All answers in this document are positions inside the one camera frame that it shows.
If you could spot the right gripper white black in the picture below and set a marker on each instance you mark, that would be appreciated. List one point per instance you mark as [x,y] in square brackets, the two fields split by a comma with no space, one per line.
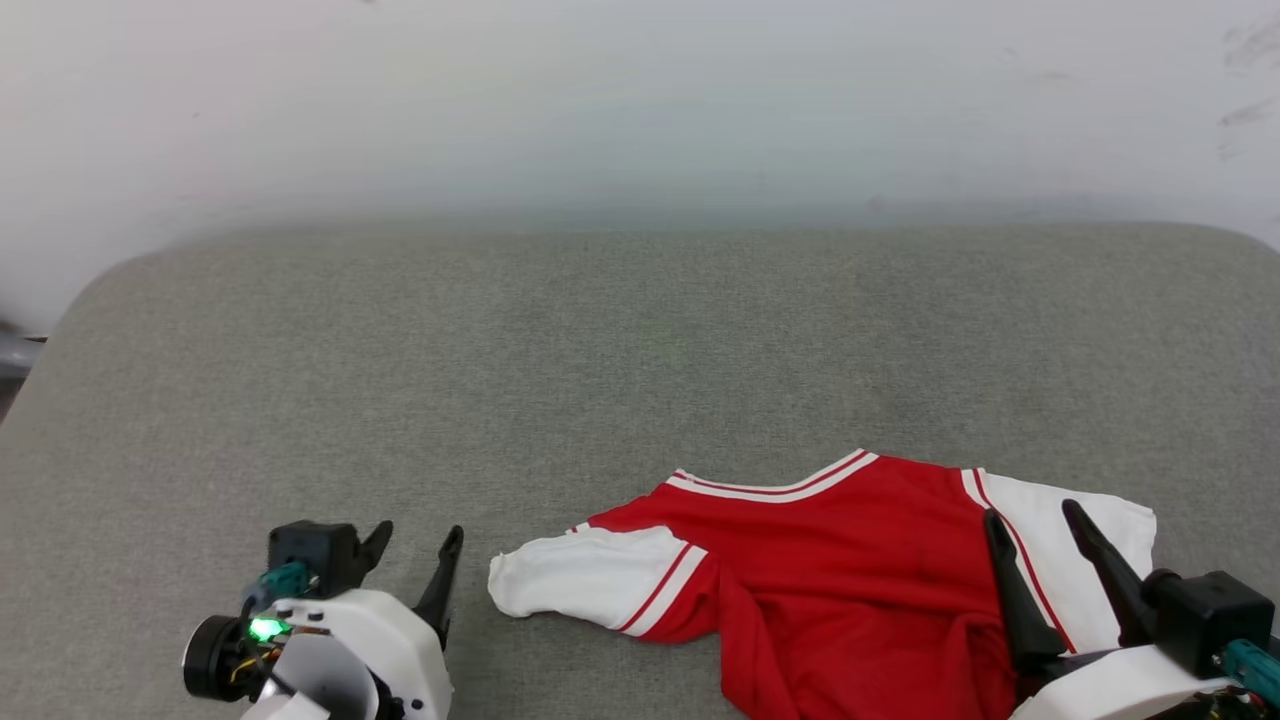
[1110,690]

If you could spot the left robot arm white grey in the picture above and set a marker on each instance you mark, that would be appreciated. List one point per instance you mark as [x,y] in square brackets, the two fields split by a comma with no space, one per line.
[210,655]

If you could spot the right camera teal connector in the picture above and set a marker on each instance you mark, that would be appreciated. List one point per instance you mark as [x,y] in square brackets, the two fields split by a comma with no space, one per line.
[1255,670]

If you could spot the grey fabric sofa cushion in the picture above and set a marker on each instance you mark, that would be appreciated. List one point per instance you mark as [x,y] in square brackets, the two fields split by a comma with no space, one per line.
[600,380]

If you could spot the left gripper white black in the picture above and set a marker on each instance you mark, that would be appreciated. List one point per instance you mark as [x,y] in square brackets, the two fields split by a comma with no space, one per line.
[390,640]

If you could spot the red white sports jersey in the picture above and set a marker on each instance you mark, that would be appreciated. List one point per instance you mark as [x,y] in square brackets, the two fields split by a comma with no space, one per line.
[850,580]

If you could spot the left camera teal connector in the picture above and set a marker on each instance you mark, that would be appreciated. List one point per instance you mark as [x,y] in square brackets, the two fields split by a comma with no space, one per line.
[280,581]

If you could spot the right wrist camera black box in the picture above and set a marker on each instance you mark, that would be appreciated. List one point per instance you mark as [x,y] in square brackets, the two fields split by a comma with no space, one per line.
[1210,615]

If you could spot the camera teal connector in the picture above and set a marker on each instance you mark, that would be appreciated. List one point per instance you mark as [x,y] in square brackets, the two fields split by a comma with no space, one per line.
[280,581]
[1255,670]

